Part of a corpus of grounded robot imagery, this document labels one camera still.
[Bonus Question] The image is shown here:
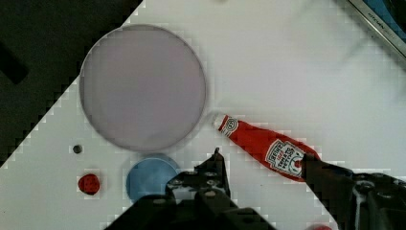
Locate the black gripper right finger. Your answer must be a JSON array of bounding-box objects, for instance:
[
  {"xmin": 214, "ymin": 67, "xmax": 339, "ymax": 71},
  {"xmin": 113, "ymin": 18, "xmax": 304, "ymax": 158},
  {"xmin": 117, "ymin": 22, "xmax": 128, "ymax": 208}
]
[{"xmin": 302, "ymin": 155, "xmax": 406, "ymax": 230}]

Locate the blue cup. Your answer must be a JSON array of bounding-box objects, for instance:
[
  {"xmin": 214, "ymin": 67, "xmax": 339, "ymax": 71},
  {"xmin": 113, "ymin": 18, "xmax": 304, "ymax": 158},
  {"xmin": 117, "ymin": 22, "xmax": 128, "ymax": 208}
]
[{"xmin": 125, "ymin": 153, "xmax": 179, "ymax": 203}]

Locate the dark table hole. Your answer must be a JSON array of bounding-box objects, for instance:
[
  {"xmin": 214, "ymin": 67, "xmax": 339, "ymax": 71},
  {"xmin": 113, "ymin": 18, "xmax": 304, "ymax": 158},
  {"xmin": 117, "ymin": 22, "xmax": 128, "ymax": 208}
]
[{"xmin": 73, "ymin": 145, "xmax": 82, "ymax": 154}]

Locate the red toy strawberry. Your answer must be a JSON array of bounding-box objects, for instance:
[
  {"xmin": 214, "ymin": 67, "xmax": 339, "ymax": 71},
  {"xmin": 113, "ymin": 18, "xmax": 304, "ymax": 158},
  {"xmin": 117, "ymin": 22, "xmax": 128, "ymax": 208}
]
[{"xmin": 78, "ymin": 173, "xmax": 101, "ymax": 196}]

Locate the silver toaster oven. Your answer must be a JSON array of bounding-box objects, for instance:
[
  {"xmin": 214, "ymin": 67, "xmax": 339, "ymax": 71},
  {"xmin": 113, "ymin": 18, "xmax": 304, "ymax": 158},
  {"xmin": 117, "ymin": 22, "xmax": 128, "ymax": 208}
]
[{"xmin": 347, "ymin": 0, "xmax": 406, "ymax": 58}]

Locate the lilac round plate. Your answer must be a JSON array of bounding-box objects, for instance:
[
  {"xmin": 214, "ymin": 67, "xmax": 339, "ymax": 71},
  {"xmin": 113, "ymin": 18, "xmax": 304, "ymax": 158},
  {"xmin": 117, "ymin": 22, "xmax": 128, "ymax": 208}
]
[{"xmin": 79, "ymin": 24, "xmax": 207, "ymax": 152}]

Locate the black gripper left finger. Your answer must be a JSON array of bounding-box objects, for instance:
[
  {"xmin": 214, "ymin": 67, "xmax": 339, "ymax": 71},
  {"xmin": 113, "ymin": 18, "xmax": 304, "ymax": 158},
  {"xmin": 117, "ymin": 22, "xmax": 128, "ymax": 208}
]
[{"xmin": 165, "ymin": 148, "xmax": 231, "ymax": 203}]

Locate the red felt ketchup bottle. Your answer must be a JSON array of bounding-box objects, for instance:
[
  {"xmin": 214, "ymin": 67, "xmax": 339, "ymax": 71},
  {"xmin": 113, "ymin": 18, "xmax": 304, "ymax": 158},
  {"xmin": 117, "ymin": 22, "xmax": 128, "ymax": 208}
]
[{"xmin": 213, "ymin": 113, "xmax": 320, "ymax": 182}]

